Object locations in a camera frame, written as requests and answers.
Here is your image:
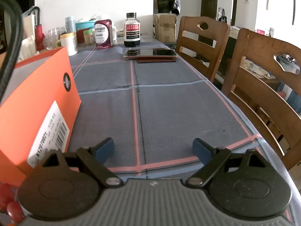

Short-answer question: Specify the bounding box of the red tomato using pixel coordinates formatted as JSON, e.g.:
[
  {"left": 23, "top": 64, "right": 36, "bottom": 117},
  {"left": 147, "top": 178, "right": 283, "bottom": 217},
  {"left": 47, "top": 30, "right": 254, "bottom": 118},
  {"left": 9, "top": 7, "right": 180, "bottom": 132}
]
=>
[{"left": 1, "top": 184, "right": 25, "bottom": 225}]

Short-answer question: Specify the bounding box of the orange cardboard box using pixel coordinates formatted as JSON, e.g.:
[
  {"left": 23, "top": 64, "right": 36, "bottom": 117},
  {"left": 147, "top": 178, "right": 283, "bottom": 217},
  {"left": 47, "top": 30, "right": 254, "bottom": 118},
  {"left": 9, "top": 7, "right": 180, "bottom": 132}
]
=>
[{"left": 1, "top": 47, "right": 81, "bottom": 188}]

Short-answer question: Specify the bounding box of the near wooden chair right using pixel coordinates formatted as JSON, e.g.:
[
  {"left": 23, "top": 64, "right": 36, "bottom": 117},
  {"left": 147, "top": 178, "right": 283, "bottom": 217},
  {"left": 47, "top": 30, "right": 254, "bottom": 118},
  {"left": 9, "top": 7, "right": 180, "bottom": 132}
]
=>
[{"left": 222, "top": 28, "right": 300, "bottom": 170}]

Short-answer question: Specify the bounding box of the wooden chair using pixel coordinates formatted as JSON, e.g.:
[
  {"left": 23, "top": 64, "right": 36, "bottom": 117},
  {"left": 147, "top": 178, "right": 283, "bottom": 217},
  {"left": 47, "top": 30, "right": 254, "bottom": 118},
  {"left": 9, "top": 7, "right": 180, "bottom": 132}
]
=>
[
  {"left": 176, "top": 16, "right": 231, "bottom": 82},
  {"left": 222, "top": 28, "right": 300, "bottom": 170}
]

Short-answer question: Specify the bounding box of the blue plaid tablecloth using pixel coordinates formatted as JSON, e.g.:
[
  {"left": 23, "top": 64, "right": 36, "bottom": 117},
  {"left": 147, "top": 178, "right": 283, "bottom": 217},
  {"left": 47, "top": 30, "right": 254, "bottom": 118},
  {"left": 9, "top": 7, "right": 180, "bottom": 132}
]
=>
[{"left": 68, "top": 44, "right": 300, "bottom": 225}]

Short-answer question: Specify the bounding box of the white paper bag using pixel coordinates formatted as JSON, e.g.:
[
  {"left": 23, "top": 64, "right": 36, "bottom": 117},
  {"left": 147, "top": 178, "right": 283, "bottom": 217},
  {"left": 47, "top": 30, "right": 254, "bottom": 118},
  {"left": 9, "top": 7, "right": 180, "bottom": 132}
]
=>
[{"left": 17, "top": 14, "right": 37, "bottom": 62}]

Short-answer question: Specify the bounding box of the far wooden chair right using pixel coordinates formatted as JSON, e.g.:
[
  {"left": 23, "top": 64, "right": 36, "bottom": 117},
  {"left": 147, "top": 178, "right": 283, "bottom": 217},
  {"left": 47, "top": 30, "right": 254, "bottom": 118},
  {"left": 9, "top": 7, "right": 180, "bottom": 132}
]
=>
[{"left": 176, "top": 16, "right": 231, "bottom": 82}]

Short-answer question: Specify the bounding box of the white yellow lidded cup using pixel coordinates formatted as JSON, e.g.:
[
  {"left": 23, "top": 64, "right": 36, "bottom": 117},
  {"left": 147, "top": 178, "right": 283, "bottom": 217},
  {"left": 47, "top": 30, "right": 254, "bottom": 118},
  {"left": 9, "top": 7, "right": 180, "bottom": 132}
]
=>
[{"left": 56, "top": 32, "right": 78, "bottom": 56}]

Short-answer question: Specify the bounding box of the red folded umbrella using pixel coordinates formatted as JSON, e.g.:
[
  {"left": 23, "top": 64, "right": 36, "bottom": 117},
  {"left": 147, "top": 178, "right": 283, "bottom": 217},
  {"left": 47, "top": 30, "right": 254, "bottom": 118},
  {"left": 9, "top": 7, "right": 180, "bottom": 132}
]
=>
[{"left": 33, "top": 6, "right": 45, "bottom": 52}]

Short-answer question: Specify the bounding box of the smartphone in brown case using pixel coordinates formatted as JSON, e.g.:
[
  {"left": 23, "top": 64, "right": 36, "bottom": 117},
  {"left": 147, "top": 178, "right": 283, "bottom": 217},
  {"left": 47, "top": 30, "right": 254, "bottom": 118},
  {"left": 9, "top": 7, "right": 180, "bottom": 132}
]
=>
[{"left": 124, "top": 48, "right": 178, "bottom": 63}]

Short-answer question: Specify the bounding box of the teal plastic container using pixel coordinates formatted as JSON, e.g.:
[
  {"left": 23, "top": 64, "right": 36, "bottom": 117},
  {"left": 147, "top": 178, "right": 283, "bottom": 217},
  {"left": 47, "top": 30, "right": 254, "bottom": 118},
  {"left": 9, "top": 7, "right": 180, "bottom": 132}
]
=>
[{"left": 75, "top": 21, "right": 95, "bottom": 31}]

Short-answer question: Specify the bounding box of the purple vitamin bottle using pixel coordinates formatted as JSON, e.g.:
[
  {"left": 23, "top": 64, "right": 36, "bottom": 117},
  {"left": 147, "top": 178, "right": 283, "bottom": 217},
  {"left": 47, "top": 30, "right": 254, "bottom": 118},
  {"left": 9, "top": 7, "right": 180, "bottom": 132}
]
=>
[{"left": 94, "top": 19, "right": 113, "bottom": 50}]

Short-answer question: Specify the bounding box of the dark supplement bottle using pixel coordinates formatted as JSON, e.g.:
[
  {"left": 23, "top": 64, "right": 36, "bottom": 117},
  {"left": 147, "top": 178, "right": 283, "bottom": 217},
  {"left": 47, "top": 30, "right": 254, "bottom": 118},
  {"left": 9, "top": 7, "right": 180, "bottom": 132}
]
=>
[{"left": 123, "top": 13, "right": 140, "bottom": 47}]

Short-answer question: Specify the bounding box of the brown cardboard box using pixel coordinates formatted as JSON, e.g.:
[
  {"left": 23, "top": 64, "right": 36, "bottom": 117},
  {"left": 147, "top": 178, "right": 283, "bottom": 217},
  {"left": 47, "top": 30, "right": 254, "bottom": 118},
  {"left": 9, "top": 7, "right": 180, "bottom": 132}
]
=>
[{"left": 153, "top": 13, "right": 177, "bottom": 43}]

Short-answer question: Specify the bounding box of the black cable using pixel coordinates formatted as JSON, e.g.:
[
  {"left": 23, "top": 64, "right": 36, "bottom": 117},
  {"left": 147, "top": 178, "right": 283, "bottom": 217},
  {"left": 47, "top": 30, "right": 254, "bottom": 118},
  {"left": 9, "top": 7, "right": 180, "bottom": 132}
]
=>
[{"left": 0, "top": 0, "right": 24, "bottom": 104}]

